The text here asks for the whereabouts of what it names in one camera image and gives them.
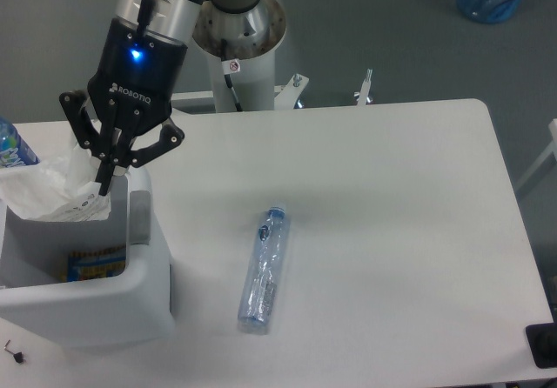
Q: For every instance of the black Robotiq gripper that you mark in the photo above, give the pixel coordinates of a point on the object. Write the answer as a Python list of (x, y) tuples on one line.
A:
[(130, 91)]

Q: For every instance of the white plastic wrapper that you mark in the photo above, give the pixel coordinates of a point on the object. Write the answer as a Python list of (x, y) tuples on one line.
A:
[(60, 188)]

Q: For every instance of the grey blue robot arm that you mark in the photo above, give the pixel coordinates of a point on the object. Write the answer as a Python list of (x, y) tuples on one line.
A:
[(172, 19)]

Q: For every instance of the white plastic trash can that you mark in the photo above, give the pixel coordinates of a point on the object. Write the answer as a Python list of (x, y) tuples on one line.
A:
[(94, 282)]

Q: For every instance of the blue labelled drink bottle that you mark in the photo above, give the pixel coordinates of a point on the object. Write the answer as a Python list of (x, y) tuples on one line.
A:
[(15, 151)]

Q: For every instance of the blue yellow snack packet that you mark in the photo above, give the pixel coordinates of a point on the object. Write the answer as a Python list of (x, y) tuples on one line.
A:
[(105, 263)]

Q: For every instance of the crushed clear plastic bottle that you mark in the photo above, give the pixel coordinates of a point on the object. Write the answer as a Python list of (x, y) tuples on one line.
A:
[(264, 271)]

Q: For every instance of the white furniture leg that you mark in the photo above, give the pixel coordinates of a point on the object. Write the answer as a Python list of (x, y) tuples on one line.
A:
[(540, 167)]

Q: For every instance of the black device at table edge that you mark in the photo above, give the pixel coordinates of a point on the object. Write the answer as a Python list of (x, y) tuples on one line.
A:
[(542, 342)]

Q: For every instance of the white metal base frame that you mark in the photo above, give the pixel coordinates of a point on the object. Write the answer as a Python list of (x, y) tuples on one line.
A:
[(285, 96)]

